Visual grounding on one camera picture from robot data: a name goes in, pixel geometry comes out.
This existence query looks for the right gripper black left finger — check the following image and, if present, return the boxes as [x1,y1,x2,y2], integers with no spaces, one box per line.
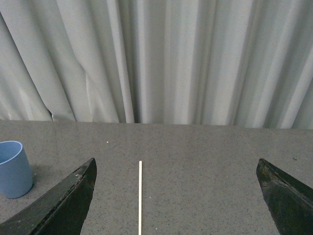
[0,158,97,235]

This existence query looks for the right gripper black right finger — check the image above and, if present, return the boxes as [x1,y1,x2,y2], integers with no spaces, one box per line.
[256,159,313,235]

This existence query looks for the white speckled chopstick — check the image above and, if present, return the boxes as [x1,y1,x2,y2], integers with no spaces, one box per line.
[138,161,142,235]

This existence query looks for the blue plastic cup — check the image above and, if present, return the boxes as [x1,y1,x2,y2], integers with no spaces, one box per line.
[0,141,33,199]

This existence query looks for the light grey curtain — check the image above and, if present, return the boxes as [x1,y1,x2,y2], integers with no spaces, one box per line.
[0,0,313,129]

